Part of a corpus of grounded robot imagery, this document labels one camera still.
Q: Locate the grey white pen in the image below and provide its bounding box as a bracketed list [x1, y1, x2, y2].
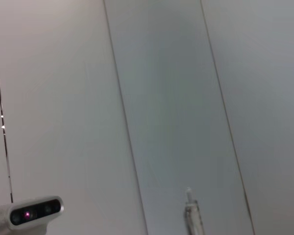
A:
[183, 186, 204, 235]

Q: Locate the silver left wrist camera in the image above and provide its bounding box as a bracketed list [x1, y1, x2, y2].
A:
[0, 195, 65, 235]

